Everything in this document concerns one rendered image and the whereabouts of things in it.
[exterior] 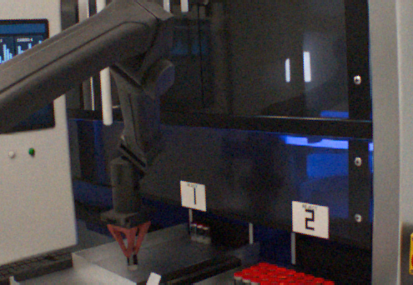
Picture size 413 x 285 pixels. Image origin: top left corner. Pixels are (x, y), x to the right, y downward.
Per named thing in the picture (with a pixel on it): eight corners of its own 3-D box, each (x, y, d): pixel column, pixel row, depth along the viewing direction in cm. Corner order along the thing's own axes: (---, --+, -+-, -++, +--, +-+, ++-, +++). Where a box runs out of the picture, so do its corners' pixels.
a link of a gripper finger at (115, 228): (155, 252, 117) (153, 210, 115) (133, 263, 111) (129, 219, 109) (131, 247, 120) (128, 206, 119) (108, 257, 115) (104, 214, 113)
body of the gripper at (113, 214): (156, 214, 116) (153, 180, 115) (123, 227, 108) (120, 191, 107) (133, 210, 120) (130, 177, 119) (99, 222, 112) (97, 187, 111)
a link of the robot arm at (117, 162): (104, 157, 110) (130, 158, 108) (121, 151, 117) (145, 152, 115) (107, 191, 111) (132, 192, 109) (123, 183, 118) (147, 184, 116)
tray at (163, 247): (187, 235, 146) (186, 222, 146) (259, 255, 127) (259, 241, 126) (73, 267, 124) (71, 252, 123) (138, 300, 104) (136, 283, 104)
